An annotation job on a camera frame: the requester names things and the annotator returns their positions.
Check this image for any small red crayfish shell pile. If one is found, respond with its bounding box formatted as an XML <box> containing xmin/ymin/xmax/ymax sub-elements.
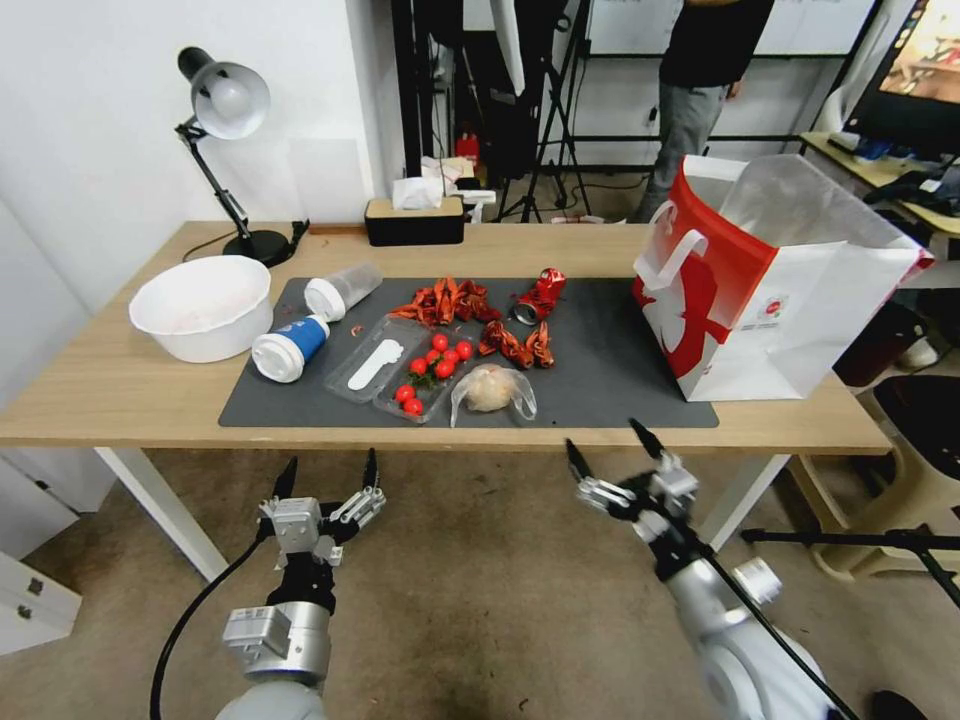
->
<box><xmin>477</xmin><ymin>320</ymin><xmax>559</xmax><ymax>371</ymax></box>

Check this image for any white table leg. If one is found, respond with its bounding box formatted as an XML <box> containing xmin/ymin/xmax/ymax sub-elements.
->
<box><xmin>707</xmin><ymin>453</ymin><xmax>793</xmax><ymax>554</ymax></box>
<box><xmin>94</xmin><ymin>447</ymin><xmax>231</xmax><ymax>583</ymax></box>

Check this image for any large white plastic bowl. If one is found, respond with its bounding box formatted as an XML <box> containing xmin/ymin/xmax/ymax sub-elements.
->
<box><xmin>128</xmin><ymin>254</ymin><xmax>274</xmax><ymax>364</ymax></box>

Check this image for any black computer monitor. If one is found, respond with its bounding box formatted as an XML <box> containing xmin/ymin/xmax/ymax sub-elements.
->
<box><xmin>849</xmin><ymin>0</ymin><xmax>960</xmax><ymax>157</ymax></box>

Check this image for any clear cup with white lid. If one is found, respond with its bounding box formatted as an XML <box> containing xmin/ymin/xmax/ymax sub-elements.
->
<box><xmin>302</xmin><ymin>261</ymin><xmax>385</xmax><ymax>322</ymax></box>

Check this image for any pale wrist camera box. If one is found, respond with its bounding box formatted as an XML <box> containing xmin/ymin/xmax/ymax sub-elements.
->
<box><xmin>658</xmin><ymin>468</ymin><xmax>701</xmax><ymax>520</ymax></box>
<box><xmin>269</xmin><ymin>496</ymin><xmax>325</xmax><ymax>556</ymax></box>

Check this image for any crushed red soda can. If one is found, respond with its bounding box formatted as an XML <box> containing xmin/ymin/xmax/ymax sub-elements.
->
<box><xmin>511</xmin><ymin>266</ymin><xmax>569</xmax><ymax>326</ymax></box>

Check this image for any wooden side desk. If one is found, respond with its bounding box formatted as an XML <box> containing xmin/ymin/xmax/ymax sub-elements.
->
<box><xmin>797</xmin><ymin>130</ymin><xmax>960</xmax><ymax>243</ymax></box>

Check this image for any black and white desk lamp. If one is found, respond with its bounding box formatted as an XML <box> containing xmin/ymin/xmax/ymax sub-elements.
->
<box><xmin>173</xmin><ymin>46</ymin><xmax>294</xmax><ymax>270</ymax></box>

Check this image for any white drawer cabinet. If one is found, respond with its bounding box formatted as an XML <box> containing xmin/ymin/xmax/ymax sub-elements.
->
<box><xmin>0</xmin><ymin>448</ymin><xmax>118</xmax><ymax>658</ymax></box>

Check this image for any beige plastic stool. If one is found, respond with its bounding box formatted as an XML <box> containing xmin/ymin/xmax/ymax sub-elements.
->
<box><xmin>791</xmin><ymin>373</ymin><xmax>960</xmax><ymax>580</ymax></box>

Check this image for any large red crayfish shell pile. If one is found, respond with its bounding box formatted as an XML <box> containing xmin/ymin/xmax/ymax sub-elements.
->
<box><xmin>388</xmin><ymin>276</ymin><xmax>504</xmax><ymax>328</ymax></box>

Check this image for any person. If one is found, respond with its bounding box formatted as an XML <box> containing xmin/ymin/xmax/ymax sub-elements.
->
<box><xmin>635</xmin><ymin>0</ymin><xmax>775</xmax><ymax>224</ymax></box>

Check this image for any black folding tripod stand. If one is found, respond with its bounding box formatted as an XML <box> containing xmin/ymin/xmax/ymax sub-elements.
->
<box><xmin>496</xmin><ymin>0</ymin><xmax>598</xmax><ymax>224</ymax></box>

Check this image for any dark grey table mat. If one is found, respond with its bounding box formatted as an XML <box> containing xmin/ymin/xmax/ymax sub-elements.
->
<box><xmin>217</xmin><ymin>276</ymin><xmax>721</xmax><ymax>430</ymax></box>

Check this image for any red and white delivery bag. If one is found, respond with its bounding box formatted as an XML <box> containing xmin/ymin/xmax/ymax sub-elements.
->
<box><xmin>631</xmin><ymin>152</ymin><xmax>937</xmax><ymax>404</ymax></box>

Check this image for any black tissue box with tissue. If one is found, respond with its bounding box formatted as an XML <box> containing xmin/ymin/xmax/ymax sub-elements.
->
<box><xmin>363</xmin><ymin>177</ymin><xmax>467</xmax><ymax>248</ymax></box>

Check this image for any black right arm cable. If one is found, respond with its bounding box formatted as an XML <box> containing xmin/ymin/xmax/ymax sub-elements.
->
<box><xmin>695</xmin><ymin>545</ymin><xmax>860</xmax><ymax>720</ymax></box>

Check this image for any black metal rack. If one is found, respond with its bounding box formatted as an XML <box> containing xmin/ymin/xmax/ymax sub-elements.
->
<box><xmin>388</xmin><ymin>0</ymin><xmax>496</xmax><ymax>189</ymax></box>

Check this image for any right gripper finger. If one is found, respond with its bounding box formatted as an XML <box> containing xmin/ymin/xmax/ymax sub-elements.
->
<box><xmin>628</xmin><ymin>417</ymin><xmax>688</xmax><ymax>489</ymax></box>
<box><xmin>563</xmin><ymin>438</ymin><xmax>640</xmax><ymax>520</ymax></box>

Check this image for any clear plastic bag with food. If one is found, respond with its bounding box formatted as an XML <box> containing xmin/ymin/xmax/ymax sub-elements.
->
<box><xmin>448</xmin><ymin>362</ymin><xmax>540</xmax><ymax>430</ymax></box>

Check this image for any white plastic spoon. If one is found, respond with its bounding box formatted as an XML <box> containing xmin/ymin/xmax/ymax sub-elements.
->
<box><xmin>346</xmin><ymin>338</ymin><xmax>407</xmax><ymax>392</ymax></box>

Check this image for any blue and white paper cup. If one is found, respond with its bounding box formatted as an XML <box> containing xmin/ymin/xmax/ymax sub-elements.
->
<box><xmin>251</xmin><ymin>313</ymin><xmax>332</xmax><ymax>385</ymax></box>

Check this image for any clear disposable takeout box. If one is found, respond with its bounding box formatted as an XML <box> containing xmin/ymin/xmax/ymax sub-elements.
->
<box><xmin>323</xmin><ymin>312</ymin><xmax>483</xmax><ymax>426</ymax></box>

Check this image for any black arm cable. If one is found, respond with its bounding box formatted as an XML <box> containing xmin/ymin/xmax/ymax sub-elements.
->
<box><xmin>695</xmin><ymin>545</ymin><xmax>860</xmax><ymax>720</ymax></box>
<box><xmin>149</xmin><ymin>533</ymin><xmax>280</xmax><ymax>720</ymax></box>

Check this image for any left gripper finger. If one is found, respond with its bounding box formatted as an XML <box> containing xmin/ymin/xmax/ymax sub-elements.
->
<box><xmin>257</xmin><ymin>455</ymin><xmax>300</xmax><ymax>535</ymax></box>
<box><xmin>328</xmin><ymin>447</ymin><xmax>389</xmax><ymax>528</ymax></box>

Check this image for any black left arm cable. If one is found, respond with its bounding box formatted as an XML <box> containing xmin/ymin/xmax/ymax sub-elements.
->
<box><xmin>149</xmin><ymin>533</ymin><xmax>280</xmax><ymax>720</ymax></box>

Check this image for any black tripod leg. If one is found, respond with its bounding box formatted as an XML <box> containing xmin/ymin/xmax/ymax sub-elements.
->
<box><xmin>740</xmin><ymin>526</ymin><xmax>960</xmax><ymax>601</ymax></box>

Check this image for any black shoe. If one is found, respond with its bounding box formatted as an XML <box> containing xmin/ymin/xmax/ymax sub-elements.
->
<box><xmin>871</xmin><ymin>688</ymin><xmax>933</xmax><ymax>720</ymax></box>

